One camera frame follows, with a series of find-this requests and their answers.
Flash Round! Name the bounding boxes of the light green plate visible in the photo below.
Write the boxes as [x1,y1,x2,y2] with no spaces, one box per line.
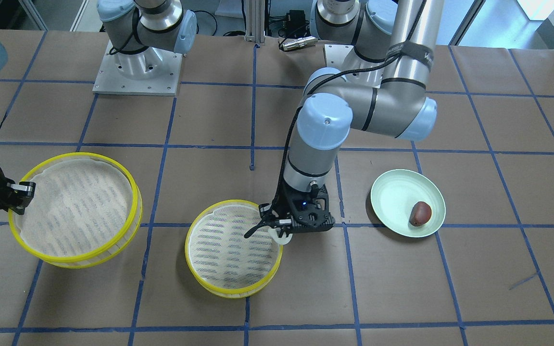
[370,169,446,238]

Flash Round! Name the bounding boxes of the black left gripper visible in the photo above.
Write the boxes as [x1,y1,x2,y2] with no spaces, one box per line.
[243,185,336,239]

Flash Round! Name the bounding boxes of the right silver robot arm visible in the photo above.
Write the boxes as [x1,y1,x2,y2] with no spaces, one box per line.
[0,0,197,214]

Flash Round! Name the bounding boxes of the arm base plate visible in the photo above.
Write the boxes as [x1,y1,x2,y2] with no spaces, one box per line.
[92,42,184,97]
[324,44,383,88]

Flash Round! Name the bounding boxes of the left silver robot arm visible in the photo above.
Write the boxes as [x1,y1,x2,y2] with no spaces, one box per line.
[244,0,443,239]

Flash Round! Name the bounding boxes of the aluminium frame post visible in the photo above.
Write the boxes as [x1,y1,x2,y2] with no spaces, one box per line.
[242,0,269,46]

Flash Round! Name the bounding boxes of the yellow steamer layer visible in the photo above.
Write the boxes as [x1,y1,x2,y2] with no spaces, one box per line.
[185,199,283,298]
[8,152,143,269]

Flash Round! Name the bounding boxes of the white bun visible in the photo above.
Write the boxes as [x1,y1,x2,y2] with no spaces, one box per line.
[268,228,293,246]

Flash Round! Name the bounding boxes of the brown bun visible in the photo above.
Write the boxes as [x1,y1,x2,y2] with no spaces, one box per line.
[409,201,432,226]

